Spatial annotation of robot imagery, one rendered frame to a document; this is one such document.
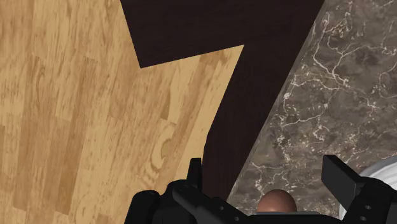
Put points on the brown egg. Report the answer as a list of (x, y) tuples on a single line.
[(276, 201)]

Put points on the white plate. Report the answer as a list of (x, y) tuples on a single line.
[(384, 172)]

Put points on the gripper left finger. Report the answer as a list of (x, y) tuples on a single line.
[(183, 203)]

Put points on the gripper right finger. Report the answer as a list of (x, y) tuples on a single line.
[(369, 198)]

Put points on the dark wooden cabinet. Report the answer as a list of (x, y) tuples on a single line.
[(235, 28)]

